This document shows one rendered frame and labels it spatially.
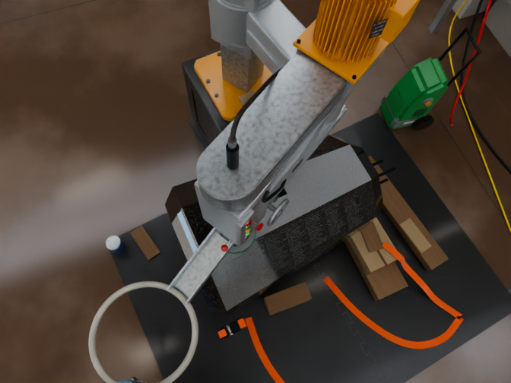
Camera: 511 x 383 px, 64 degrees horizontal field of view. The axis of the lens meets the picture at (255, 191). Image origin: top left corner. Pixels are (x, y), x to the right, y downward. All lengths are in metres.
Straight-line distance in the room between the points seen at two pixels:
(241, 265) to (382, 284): 1.18
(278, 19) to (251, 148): 0.82
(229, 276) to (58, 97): 2.28
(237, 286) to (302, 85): 1.20
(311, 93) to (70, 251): 2.25
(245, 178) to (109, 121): 2.35
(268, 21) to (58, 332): 2.37
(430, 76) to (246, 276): 1.96
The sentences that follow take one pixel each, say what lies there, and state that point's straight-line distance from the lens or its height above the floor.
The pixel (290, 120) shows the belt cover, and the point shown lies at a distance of 1.45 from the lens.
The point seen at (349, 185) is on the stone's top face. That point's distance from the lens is 2.35.
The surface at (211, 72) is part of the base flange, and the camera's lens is 2.70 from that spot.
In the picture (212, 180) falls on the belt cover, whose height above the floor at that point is 1.70.
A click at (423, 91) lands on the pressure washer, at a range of 3.27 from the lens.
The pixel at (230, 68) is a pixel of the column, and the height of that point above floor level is 0.94.
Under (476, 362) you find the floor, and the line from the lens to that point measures 3.35.
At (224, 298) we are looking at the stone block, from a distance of 2.29.
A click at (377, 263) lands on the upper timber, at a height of 0.20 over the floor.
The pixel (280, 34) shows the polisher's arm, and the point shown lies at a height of 1.48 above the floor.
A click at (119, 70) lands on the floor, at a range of 3.83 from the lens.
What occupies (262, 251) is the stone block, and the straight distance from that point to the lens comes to 2.22.
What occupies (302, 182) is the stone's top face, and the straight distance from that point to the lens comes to 2.30.
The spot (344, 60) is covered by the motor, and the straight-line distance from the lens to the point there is 1.60.
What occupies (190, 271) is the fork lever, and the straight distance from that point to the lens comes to 2.04.
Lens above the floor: 2.93
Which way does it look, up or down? 69 degrees down
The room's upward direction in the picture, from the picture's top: 7 degrees clockwise
